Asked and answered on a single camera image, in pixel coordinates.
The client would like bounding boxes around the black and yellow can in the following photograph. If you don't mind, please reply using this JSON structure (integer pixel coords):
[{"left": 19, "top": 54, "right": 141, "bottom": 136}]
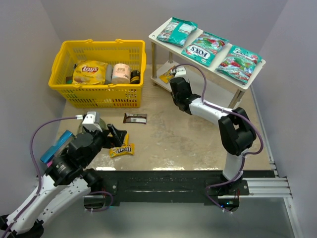
[{"left": 130, "top": 70, "right": 140, "bottom": 84}]

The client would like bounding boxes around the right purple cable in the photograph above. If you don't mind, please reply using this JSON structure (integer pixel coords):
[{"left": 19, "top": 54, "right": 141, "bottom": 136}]
[{"left": 173, "top": 63, "right": 264, "bottom": 214}]

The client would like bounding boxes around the green round melon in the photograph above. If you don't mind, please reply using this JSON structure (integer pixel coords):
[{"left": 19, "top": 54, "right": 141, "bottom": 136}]
[{"left": 99, "top": 119, "right": 107, "bottom": 130}]

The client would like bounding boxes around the teal candy bag back side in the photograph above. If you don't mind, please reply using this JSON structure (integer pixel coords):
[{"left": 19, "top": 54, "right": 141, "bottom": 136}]
[{"left": 157, "top": 17, "right": 198, "bottom": 47}]

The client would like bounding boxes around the grey pouch in basket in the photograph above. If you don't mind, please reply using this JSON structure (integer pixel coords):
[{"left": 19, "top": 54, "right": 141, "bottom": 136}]
[{"left": 105, "top": 64, "right": 113, "bottom": 85}]

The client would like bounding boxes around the yellow plastic shopping basket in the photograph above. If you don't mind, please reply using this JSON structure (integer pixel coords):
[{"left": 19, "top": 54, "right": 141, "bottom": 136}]
[{"left": 48, "top": 39, "right": 147, "bottom": 108}]

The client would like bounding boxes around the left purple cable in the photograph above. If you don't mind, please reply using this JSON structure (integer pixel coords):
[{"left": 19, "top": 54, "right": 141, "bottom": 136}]
[{"left": 3, "top": 116, "right": 84, "bottom": 238}]

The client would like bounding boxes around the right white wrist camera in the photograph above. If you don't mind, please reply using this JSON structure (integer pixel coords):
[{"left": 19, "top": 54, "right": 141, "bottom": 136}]
[{"left": 170, "top": 66, "right": 187, "bottom": 79}]

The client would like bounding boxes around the pink cylindrical container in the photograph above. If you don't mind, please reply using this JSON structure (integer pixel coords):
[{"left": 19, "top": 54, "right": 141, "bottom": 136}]
[{"left": 111, "top": 63, "right": 131, "bottom": 84}]

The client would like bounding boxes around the Fox's mint blossom candy bag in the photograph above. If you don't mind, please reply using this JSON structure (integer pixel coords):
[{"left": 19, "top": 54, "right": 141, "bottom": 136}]
[{"left": 181, "top": 31, "right": 229, "bottom": 66}]

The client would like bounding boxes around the yellow Lays chips bag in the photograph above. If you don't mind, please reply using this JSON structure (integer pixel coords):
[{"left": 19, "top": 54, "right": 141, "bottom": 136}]
[{"left": 72, "top": 60, "right": 108, "bottom": 85}]

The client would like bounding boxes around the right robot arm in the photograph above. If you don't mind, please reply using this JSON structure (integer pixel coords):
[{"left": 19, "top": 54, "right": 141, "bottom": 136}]
[{"left": 170, "top": 77, "right": 257, "bottom": 188}]

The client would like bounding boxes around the brown chocolate bar wrapper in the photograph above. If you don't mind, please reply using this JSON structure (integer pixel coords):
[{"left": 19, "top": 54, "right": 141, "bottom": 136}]
[{"left": 123, "top": 113, "right": 147, "bottom": 124}]

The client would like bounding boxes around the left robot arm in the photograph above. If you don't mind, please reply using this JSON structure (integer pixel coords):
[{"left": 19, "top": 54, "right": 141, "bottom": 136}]
[{"left": 0, "top": 124, "right": 128, "bottom": 238}]

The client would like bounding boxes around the yellow M&M's bag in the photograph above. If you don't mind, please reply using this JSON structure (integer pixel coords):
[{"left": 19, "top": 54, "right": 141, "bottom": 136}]
[
  {"left": 123, "top": 133, "right": 129, "bottom": 145},
  {"left": 159, "top": 67, "right": 176, "bottom": 84},
  {"left": 109, "top": 143, "right": 134, "bottom": 158}
]

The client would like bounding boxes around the white two-tier shelf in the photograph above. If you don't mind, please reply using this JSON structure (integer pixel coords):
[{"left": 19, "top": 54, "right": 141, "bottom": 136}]
[{"left": 149, "top": 20, "right": 266, "bottom": 108}]

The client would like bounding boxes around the purple cable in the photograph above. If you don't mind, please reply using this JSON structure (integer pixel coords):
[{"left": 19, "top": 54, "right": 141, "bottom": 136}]
[
  {"left": 3, "top": 116, "right": 84, "bottom": 238},
  {"left": 173, "top": 63, "right": 264, "bottom": 214}
]

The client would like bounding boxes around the blue box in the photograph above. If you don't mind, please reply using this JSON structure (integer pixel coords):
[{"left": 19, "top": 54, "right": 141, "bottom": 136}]
[{"left": 40, "top": 130, "right": 75, "bottom": 164}]

